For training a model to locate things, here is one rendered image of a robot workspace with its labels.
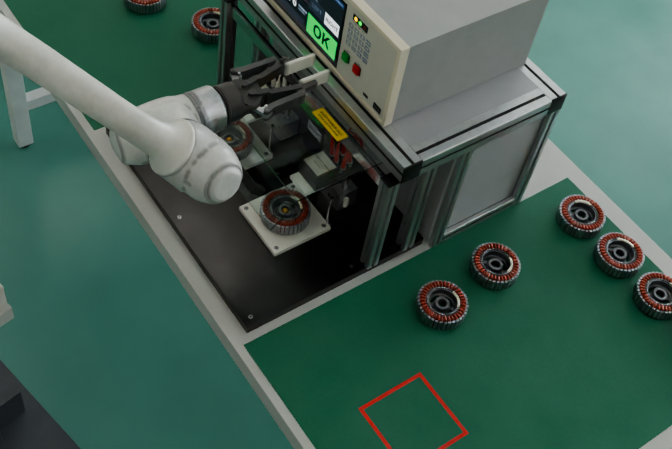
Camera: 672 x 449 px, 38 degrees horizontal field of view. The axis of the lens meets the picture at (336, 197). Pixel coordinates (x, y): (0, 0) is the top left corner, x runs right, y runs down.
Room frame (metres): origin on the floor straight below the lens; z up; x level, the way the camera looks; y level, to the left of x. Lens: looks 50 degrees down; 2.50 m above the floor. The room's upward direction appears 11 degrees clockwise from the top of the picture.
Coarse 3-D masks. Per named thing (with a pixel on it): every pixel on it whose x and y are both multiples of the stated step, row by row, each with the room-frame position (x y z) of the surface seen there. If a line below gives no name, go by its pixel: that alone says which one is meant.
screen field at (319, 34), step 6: (312, 18) 1.56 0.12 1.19; (312, 24) 1.56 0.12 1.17; (318, 24) 1.54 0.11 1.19; (306, 30) 1.57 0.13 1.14; (312, 30) 1.55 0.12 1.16; (318, 30) 1.54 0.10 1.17; (324, 30) 1.53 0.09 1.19; (312, 36) 1.55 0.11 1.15; (318, 36) 1.54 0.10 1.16; (324, 36) 1.53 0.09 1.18; (330, 36) 1.51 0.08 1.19; (318, 42) 1.54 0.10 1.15; (324, 42) 1.52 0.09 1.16; (330, 42) 1.51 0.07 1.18; (336, 42) 1.50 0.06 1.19; (324, 48) 1.52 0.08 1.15; (330, 48) 1.51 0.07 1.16; (330, 54) 1.51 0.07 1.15
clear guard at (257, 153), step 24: (312, 96) 1.46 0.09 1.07; (240, 120) 1.35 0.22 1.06; (288, 120) 1.38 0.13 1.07; (312, 120) 1.39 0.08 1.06; (336, 120) 1.41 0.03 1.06; (240, 144) 1.30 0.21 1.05; (264, 144) 1.30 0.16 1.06; (288, 144) 1.31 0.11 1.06; (312, 144) 1.33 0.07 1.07; (336, 144) 1.34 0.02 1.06; (360, 144) 1.35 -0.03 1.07; (264, 168) 1.25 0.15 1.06; (288, 168) 1.25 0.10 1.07; (312, 168) 1.26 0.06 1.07; (336, 168) 1.28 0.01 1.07; (360, 168) 1.29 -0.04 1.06; (264, 192) 1.20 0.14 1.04; (288, 192) 1.19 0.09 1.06; (312, 192) 1.20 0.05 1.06; (264, 216) 1.16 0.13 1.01
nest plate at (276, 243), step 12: (312, 204) 1.41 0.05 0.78; (252, 216) 1.34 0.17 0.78; (312, 216) 1.37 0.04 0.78; (264, 228) 1.31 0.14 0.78; (312, 228) 1.34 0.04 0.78; (324, 228) 1.34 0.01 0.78; (264, 240) 1.28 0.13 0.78; (276, 240) 1.29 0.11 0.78; (288, 240) 1.29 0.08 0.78; (300, 240) 1.30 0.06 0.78; (276, 252) 1.25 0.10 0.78
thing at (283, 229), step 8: (304, 200) 1.38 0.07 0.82; (296, 208) 1.37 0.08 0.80; (304, 208) 1.36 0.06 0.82; (288, 216) 1.34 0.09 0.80; (296, 216) 1.33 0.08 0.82; (304, 216) 1.34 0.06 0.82; (264, 224) 1.31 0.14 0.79; (280, 224) 1.30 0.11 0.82; (288, 224) 1.31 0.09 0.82; (296, 224) 1.31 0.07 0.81; (304, 224) 1.33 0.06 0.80; (280, 232) 1.31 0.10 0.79; (288, 232) 1.31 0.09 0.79
